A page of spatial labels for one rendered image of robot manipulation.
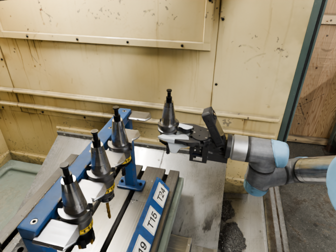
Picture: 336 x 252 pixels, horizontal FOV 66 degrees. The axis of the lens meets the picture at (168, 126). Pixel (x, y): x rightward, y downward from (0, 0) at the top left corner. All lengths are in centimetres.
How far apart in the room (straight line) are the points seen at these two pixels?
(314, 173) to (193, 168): 58
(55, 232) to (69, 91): 89
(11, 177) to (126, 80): 95
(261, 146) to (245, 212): 60
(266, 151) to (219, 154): 13
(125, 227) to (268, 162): 49
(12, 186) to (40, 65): 71
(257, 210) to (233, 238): 19
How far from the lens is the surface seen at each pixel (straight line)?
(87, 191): 58
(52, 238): 52
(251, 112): 111
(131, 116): 82
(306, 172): 81
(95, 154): 57
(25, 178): 172
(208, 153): 77
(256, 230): 123
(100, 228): 92
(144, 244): 82
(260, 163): 77
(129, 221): 92
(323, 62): 279
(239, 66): 104
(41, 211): 56
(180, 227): 113
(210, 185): 118
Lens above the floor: 161
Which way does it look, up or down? 32 degrees down
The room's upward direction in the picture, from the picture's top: straight up
